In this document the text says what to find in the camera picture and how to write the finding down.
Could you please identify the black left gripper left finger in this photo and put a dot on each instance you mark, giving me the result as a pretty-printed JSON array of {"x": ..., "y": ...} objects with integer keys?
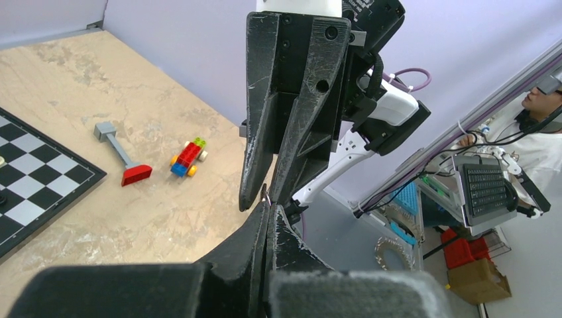
[{"x": 226, "y": 282}]

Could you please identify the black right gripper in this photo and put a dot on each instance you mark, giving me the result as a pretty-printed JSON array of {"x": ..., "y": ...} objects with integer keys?
[{"x": 303, "y": 75}]

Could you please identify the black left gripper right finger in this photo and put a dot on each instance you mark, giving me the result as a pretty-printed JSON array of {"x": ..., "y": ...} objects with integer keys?
[{"x": 302, "y": 285}]

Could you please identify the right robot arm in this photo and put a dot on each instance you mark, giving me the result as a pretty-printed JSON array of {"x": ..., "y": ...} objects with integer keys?
[{"x": 388, "y": 113}]

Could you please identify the colourful toy block car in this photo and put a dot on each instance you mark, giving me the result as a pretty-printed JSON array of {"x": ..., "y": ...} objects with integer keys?
[{"x": 184, "y": 164}]

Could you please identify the grey red toy hammer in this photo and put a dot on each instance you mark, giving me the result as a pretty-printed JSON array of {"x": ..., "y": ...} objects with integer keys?
[{"x": 134, "y": 171}]

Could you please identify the red crate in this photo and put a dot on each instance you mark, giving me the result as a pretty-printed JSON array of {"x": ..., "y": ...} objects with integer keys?
[{"x": 462, "y": 251}]

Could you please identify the cardboard box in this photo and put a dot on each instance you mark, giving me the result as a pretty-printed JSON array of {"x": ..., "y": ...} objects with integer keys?
[{"x": 479, "y": 282}]

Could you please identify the black keyboard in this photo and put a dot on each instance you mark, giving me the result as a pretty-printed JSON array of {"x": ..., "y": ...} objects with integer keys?
[{"x": 486, "y": 197}]

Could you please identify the black white chessboard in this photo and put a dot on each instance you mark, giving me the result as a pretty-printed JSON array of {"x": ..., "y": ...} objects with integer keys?
[{"x": 40, "y": 179}]

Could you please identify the person in white shirt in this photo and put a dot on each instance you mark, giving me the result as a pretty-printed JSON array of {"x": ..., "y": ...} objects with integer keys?
[{"x": 537, "y": 150}]

